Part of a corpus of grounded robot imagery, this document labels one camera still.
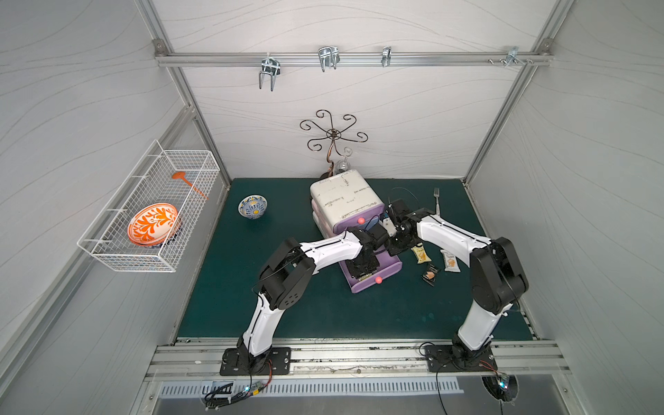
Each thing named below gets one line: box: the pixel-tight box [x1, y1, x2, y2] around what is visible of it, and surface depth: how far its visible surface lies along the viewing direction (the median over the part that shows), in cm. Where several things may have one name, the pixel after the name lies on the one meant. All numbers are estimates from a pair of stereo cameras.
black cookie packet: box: [421, 261, 439, 288], surface depth 92 cm
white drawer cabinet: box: [309, 169, 385, 238], surface depth 87 cm
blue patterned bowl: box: [237, 194, 269, 220], surface depth 110 cm
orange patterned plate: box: [127, 202, 181, 247], surface depth 64 cm
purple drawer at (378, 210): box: [332, 203, 386, 235], surface depth 85 cm
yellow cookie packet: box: [410, 242, 432, 264], surface depth 97 cm
